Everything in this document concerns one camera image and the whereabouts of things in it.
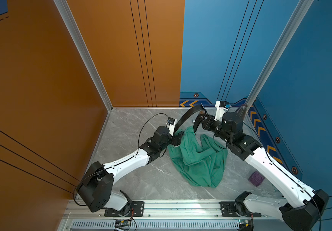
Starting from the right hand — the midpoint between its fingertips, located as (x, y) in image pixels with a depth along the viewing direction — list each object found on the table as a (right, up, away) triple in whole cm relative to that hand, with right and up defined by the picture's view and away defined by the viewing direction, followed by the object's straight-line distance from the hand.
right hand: (200, 114), depth 70 cm
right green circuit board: (+23, -55, +2) cm, 59 cm away
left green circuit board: (-36, -54, +1) cm, 65 cm away
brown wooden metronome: (+34, +3, +27) cm, 43 cm away
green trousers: (+2, -25, +9) cm, 26 cm away
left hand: (-10, -7, +12) cm, 17 cm away
